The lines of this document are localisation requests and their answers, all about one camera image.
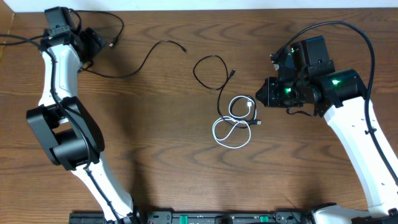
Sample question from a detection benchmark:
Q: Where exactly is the black USB cable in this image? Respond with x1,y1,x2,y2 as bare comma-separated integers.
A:
70,10,188,79
192,55,262,129

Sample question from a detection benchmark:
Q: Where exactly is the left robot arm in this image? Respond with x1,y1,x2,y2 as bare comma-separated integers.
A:
26,7,147,223

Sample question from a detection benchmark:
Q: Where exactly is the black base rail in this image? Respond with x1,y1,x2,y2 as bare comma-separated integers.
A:
68,210,312,224

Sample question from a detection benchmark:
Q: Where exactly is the white USB cable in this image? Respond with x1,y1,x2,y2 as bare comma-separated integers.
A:
212,95,257,149

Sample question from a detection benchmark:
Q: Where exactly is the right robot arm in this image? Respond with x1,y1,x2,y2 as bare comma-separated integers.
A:
256,36,397,223

